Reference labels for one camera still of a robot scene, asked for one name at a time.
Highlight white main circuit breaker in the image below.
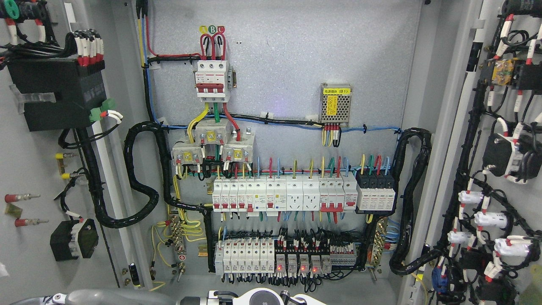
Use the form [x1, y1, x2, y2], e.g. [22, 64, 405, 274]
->
[195, 60, 233, 103]

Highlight black surge protector block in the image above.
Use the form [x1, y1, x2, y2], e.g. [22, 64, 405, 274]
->
[356, 171, 395, 216]

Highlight grey cabinet door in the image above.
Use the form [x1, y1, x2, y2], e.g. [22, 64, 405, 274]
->
[1, 0, 152, 305]
[396, 0, 541, 305]

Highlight black cable conduit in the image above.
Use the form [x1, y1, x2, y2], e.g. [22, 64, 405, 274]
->
[76, 121, 212, 229]
[389, 127, 433, 276]

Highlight black relay terminal row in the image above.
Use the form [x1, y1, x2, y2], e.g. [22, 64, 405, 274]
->
[266, 227, 366, 293]

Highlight grey current transformers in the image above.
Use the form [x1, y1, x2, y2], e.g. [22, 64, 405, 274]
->
[171, 119, 255, 166]

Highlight white lower breaker row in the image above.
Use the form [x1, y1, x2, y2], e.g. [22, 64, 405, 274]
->
[214, 237, 275, 278]

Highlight metal mesh power supply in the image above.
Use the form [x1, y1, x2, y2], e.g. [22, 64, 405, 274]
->
[319, 83, 352, 127]

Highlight black cable conduit right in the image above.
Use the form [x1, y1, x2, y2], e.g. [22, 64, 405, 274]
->
[389, 127, 433, 276]

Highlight black meter housing back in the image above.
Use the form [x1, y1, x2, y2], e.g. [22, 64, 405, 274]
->
[8, 56, 111, 131]

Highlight black cable conduit left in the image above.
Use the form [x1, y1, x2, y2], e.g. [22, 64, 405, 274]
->
[76, 121, 212, 229]

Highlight white socket module row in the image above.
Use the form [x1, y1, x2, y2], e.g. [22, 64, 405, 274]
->
[212, 175, 358, 216]

